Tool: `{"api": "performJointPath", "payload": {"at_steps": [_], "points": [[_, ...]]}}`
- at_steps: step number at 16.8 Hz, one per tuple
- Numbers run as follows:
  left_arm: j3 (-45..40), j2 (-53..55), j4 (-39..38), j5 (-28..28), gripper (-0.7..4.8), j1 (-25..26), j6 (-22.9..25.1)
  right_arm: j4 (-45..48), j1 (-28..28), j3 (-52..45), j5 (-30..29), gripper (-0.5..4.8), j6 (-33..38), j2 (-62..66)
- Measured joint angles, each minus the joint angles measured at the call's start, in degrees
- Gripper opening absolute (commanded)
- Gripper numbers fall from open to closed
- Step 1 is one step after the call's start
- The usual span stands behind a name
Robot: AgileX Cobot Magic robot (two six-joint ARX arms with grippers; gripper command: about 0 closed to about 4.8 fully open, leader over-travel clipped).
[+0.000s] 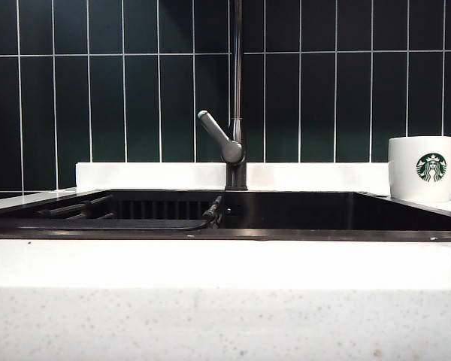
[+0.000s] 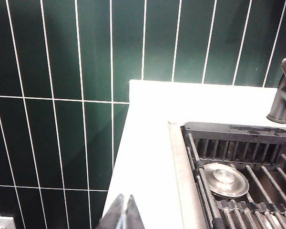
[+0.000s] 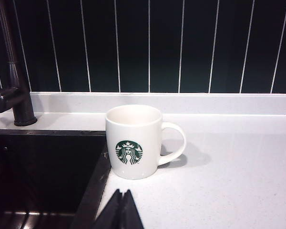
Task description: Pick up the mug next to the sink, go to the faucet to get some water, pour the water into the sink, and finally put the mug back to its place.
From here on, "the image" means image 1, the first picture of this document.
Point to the black sink basin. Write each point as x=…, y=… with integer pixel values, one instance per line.
x=304, y=214

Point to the dark metal tall faucet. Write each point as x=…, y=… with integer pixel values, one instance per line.
x=237, y=56

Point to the black knurled sink fitting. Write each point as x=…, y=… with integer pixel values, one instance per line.
x=211, y=212

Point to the black sink drain rack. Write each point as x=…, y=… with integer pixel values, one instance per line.
x=109, y=224

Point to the white Starbucks logo mug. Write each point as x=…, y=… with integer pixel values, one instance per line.
x=406, y=169

